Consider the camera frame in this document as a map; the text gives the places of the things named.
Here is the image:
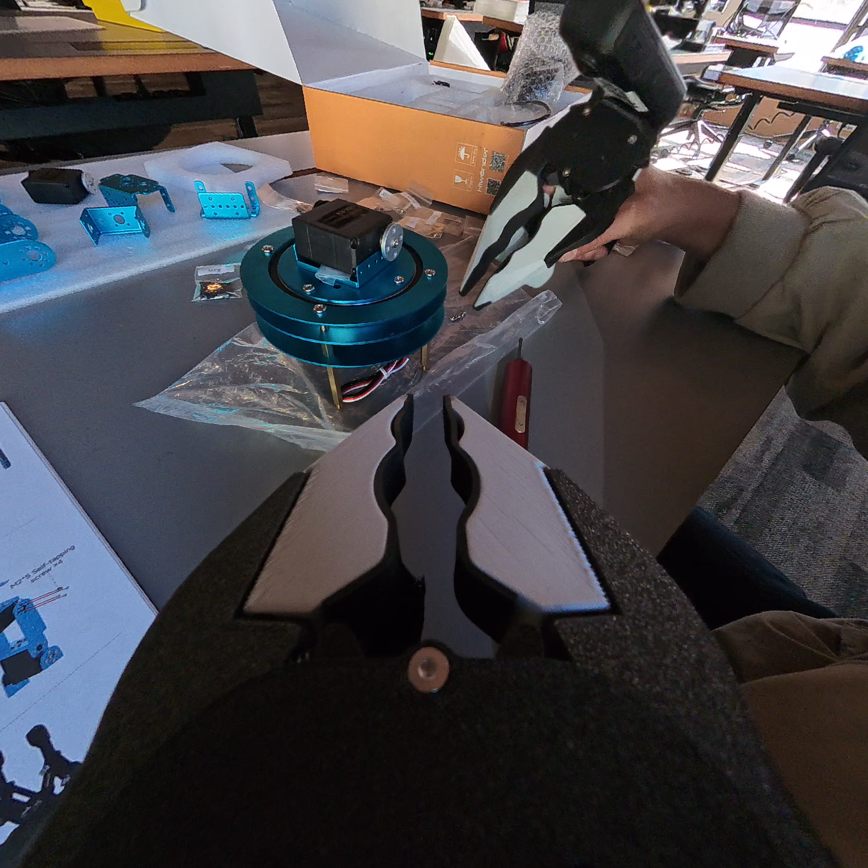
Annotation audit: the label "grey desk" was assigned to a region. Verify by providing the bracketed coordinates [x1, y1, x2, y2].
[0, 132, 808, 652]

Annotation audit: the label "white instruction booklet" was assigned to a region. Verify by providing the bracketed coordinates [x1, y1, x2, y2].
[0, 402, 158, 835]

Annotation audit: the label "orange cardboard box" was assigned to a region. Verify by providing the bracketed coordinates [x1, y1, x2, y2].
[132, 0, 591, 217]

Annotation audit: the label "pile of small screw bags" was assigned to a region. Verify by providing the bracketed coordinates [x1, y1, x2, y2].
[192, 173, 491, 302]

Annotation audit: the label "black cable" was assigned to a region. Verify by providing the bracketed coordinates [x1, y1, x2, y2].
[505, 98, 577, 128]

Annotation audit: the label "clear plastic bag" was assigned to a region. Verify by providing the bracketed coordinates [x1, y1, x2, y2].
[133, 288, 564, 452]

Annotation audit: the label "white foam sheet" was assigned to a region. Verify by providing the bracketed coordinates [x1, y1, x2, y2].
[0, 132, 320, 316]

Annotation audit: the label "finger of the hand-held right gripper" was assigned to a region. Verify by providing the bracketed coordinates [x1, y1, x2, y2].
[458, 166, 552, 299]
[473, 197, 590, 313]

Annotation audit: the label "person's right hand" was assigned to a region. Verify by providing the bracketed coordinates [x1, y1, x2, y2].
[559, 166, 743, 265]

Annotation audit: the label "striped servo cable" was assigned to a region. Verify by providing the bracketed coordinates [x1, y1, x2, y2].
[339, 358, 412, 406]

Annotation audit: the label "long perforated blue bracket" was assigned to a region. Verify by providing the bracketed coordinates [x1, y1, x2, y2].
[194, 179, 261, 220]

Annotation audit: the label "bubble wrap bundle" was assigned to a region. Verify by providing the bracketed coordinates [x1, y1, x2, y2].
[502, 0, 587, 106]

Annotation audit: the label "white foam frame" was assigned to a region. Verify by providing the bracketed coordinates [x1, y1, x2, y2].
[144, 141, 292, 198]

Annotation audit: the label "black servo motor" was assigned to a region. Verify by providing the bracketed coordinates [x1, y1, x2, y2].
[20, 167, 96, 204]
[292, 203, 404, 286]

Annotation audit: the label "person's tan jacket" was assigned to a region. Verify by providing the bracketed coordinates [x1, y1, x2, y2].
[712, 609, 868, 868]

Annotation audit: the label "blue round robot arm base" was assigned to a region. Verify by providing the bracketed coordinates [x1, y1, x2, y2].
[239, 224, 448, 411]

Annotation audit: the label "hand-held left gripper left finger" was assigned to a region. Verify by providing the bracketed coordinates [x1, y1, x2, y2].
[241, 394, 427, 645]

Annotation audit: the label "person's dark trousers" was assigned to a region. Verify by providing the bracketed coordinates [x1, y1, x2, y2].
[656, 507, 838, 628]

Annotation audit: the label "yellow plastic bin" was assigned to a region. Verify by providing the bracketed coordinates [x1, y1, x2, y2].
[87, 0, 164, 33]

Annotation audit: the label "small blue bracket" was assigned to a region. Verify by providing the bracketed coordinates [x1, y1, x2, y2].
[80, 205, 151, 246]

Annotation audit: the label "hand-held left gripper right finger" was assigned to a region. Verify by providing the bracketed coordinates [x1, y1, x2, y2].
[443, 394, 610, 655]

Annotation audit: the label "wooden edged desk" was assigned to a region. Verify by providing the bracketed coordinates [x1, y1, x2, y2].
[0, 27, 262, 143]
[705, 64, 868, 201]

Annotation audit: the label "red pen screwdriver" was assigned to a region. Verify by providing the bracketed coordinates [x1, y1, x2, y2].
[500, 338, 534, 450]

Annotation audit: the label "wide perforated blue bracket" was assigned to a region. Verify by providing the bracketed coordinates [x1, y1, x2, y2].
[98, 174, 176, 213]

